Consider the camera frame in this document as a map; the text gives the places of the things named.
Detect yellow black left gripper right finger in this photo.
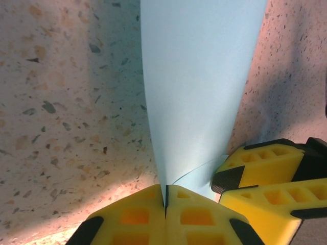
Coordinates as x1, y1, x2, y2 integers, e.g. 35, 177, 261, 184
166, 184, 264, 245

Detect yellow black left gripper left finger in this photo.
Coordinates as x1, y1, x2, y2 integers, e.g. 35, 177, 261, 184
65, 183, 167, 245

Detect teal cloth piece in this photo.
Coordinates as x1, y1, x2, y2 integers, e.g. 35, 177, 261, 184
139, 0, 268, 202

